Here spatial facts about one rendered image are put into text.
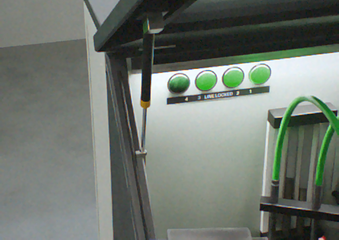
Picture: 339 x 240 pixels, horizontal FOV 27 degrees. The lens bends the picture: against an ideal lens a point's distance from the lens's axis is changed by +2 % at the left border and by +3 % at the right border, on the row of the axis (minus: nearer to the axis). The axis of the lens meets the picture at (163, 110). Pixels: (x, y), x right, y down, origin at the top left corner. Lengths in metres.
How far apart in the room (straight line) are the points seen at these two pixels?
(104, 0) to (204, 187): 0.48
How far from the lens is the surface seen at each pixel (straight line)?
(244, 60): 1.47
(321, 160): 1.54
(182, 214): 1.66
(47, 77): 4.76
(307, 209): 1.60
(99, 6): 1.56
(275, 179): 1.57
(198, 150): 1.57
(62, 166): 3.79
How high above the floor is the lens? 2.03
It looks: 28 degrees down
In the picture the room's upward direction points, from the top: straight up
